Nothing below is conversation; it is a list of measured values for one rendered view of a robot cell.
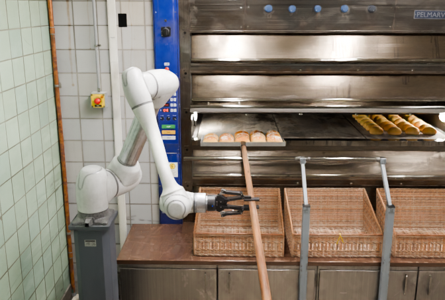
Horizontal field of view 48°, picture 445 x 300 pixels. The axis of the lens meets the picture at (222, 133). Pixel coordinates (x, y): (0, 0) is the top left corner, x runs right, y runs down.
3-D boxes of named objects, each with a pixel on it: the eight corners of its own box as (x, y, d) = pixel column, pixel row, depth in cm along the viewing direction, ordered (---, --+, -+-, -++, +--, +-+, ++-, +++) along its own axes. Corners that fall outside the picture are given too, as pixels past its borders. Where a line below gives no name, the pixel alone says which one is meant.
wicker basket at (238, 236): (198, 222, 354) (198, 185, 347) (279, 224, 352) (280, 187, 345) (192, 256, 307) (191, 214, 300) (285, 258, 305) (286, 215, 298)
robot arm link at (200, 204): (195, 208, 234) (207, 208, 234) (193, 216, 225) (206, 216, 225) (194, 189, 231) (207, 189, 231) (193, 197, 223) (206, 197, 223)
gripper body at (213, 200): (206, 191, 231) (227, 191, 231) (206, 208, 233) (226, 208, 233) (206, 197, 223) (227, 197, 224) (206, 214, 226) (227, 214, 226)
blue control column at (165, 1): (185, 198, 554) (181, -4, 501) (200, 199, 554) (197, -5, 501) (161, 297, 367) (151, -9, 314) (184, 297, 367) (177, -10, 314)
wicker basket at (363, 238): (281, 224, 352) (283, 187, 345) (362, 224, 352) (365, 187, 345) (290, 257, 305) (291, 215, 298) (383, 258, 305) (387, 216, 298)
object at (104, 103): (93, 106, 336) (92, 91, 334) (108, 106, 336) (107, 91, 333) (90, 108, 329) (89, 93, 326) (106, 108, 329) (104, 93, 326)
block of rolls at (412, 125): (350, 116, 411) (351, 110, 410) (409, 116, 410) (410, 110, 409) (370, 135, 352) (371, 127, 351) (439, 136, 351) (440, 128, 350)
